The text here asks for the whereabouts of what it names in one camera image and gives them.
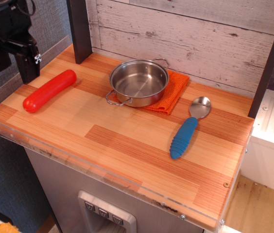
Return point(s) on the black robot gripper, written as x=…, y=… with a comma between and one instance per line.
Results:
x=15, y=39

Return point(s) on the red toy sausage vegetable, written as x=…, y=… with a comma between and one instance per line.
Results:
x=49, y=90

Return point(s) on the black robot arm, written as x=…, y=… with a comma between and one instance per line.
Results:
x=15, y=39

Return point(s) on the stainless steel pot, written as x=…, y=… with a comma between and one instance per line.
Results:
x=138, y=82

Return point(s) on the silver toy fridge cabinet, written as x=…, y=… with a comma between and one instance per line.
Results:
x=61, y=184

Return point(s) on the orange cloth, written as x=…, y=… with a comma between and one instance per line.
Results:
x=173, y=91

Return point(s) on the yellow object bottom left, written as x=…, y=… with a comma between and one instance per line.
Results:
x=8, y=228

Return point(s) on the clear acrylic table guard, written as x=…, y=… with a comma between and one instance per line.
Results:
x=129, y=148

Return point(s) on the white toy sink counter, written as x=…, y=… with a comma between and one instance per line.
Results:
x=271, y=140

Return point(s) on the dark vertical left post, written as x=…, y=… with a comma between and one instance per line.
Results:
x=80, y=31

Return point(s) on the dark vertical post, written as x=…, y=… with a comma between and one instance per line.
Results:
x=263, y=84
x=80, y=31

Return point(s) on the blue handled metal spoon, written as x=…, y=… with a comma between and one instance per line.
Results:
x=199, y=108

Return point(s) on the dark vertical right post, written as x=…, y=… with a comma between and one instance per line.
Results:
x=263, y=84

